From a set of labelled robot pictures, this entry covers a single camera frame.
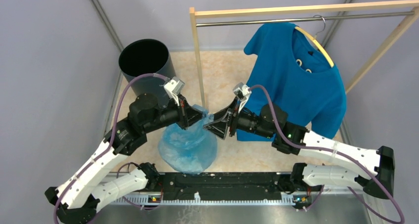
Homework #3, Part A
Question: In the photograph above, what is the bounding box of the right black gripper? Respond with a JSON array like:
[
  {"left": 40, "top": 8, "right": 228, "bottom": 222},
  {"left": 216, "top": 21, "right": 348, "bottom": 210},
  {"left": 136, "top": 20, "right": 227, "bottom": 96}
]
[{"left": 203, "top": 97, "right": 274, "bottom": 139}]

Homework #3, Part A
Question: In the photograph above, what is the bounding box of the wooden clothes rack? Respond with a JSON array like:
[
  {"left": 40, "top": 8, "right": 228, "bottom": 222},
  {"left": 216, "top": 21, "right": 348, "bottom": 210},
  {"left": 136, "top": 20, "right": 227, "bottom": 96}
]
[{"left": 189, "top": 0, "right": 419, "bottom": 108}]

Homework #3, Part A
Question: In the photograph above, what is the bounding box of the black cylindrical trash bin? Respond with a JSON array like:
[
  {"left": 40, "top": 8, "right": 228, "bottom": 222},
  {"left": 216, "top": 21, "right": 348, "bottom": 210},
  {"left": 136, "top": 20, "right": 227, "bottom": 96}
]
[{"left": 118, "top": 39, "right": 176, "bottom": 106}]

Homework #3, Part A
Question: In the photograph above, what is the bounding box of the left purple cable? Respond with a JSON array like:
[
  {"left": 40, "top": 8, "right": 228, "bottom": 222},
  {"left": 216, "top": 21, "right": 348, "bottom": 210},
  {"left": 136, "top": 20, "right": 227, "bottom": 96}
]
[{"left": 53, "top": 73, "right": 171, "bottom": 224}]

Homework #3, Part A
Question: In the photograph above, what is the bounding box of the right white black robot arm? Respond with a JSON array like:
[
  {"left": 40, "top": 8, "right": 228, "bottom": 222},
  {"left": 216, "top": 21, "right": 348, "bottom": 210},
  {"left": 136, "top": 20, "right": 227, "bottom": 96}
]
[{"left": 203, "top": 99, "right": 395, "bottom": 199}]

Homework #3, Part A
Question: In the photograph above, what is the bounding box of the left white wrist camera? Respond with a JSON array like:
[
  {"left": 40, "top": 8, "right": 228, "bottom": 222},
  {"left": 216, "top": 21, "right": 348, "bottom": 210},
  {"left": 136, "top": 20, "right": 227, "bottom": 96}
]
[{"left": 164, "top": 77, "right": 185, "bottom": 106}]

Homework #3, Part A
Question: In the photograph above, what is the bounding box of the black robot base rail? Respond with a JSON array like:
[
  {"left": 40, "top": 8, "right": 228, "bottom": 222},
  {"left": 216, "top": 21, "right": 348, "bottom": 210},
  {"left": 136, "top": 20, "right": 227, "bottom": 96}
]
[{"left": 130, "top": 172, "right": 321, "bottom": 210}]

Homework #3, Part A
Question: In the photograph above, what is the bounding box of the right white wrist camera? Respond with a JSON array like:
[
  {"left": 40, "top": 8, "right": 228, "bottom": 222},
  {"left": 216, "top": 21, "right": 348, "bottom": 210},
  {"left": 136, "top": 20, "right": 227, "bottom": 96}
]
[{"left": 233, "top": 83, "right": 251, "bottom": 113}]

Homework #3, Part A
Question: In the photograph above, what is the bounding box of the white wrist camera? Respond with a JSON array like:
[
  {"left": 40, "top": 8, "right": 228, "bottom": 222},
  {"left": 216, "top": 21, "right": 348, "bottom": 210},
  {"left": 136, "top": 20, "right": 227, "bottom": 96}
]
[
  {"left": 233, "top": 83, "right": 251, "bottom": 113},
  {"left": 164, "top": 77, "right": 185, "bottom": 106}
]

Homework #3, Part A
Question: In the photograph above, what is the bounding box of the yellow clothes hanger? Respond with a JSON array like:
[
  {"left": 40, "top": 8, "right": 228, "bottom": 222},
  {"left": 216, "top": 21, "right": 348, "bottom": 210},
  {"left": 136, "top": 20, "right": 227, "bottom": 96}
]
[{"left": 294, "top": 14, "right": 335, "bottom": 68}]

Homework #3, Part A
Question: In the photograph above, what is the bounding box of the blue t-shirt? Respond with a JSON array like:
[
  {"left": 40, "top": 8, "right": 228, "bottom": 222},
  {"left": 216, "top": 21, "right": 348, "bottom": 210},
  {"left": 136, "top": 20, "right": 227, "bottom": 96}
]
[{"left": 244, "top": 23, "right": 346, "bottom": 138}]

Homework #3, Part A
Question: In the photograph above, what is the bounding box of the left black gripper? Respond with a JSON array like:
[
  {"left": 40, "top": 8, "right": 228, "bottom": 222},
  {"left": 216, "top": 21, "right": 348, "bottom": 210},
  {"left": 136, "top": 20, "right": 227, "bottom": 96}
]
[{"left": 143, "top": 92, "right": 207, "bottom": 133}]

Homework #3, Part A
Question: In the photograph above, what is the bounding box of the blue plastic trash bag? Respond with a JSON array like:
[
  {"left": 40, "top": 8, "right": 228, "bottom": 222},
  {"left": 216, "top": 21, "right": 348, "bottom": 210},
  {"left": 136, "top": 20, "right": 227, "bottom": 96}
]
[{"left": 158, "top": 104, "right": 218, "bottom": 175}]

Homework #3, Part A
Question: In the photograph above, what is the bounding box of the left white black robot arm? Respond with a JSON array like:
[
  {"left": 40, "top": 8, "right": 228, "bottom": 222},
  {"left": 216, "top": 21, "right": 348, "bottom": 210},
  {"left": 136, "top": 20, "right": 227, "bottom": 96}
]
[{"left": 45, "top": 93, "right": 206, "bottom": 224}]

